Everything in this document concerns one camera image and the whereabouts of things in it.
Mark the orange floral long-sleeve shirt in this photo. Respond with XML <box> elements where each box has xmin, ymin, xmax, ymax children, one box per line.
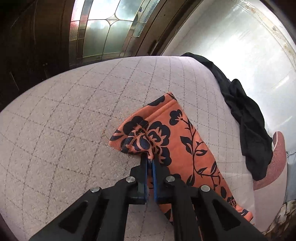
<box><xmin>109</xmin><ymin>92</ymin><xmax>253</xmax><ymax>221</ymax></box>

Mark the pink rolled bolster quilt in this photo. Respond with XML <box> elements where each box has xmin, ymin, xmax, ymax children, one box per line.
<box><xmin>253</xmin><ymin>132</ymin><xmax>287</xmax><ymax>232</ymax></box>

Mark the quilted pink bed cover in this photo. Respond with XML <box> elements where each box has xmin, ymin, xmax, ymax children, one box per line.
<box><xmin>1</xmin><ymin>56</ymin><xmax>255</xmax><ymax>240</ymax></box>

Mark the brown cream patterned blanket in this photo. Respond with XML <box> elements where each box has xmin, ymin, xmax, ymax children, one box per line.
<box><xmin>263</xmin><ymin>200</ymin><xmax>296</xmax><ymax>241</ymax></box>

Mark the black garment pile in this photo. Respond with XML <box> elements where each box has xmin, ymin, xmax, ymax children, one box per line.
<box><xmin>182</xmin><ymin>52</ymin><xmax>273</xmax><ymax>181</ymax></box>

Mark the stained glass window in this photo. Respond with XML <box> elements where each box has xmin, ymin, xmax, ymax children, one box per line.
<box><xmin>69</xmin><ymin>1</ymin><xmax>159</xmax><ymax>68</ymax></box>

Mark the brown wooden window frame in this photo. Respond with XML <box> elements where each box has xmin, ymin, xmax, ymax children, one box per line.
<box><xmin>120</xmin><ymin>0</ymin><xmax>202</xmax><ymax>57</ymax></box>

